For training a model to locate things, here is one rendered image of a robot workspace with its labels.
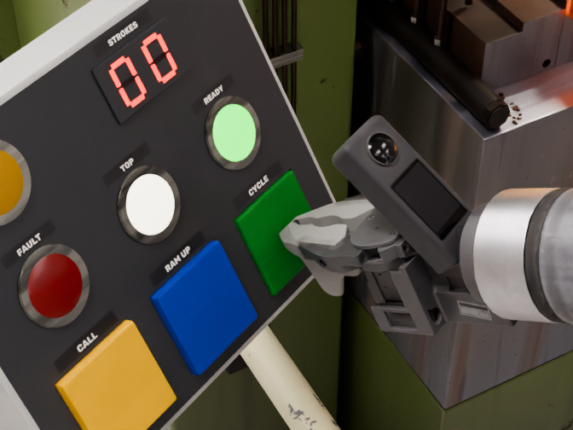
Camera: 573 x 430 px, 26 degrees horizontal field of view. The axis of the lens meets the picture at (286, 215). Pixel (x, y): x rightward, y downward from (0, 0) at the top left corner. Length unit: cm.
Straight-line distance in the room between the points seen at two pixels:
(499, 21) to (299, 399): 45
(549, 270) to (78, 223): 33
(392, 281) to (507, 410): 77
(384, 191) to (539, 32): 48
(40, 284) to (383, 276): 25
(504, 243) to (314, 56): 57
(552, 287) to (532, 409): 92
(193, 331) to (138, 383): 6
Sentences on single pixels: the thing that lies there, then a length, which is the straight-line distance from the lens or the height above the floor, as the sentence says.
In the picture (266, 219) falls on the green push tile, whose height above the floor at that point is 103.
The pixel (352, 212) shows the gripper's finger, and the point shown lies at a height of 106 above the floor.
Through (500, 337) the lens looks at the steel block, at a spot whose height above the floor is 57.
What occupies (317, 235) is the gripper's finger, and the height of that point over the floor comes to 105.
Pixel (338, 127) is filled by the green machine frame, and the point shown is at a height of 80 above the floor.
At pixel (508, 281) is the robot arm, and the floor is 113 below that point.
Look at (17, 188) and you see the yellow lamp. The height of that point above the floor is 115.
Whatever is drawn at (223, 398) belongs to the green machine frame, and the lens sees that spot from 167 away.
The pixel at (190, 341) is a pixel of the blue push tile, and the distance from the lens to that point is 94.
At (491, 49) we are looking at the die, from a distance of 127.
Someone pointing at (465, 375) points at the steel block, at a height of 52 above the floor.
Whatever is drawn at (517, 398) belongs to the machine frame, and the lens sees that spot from 166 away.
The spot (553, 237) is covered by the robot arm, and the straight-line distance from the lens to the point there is 80.
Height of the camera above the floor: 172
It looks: 44 degrees down
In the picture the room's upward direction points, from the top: straight up
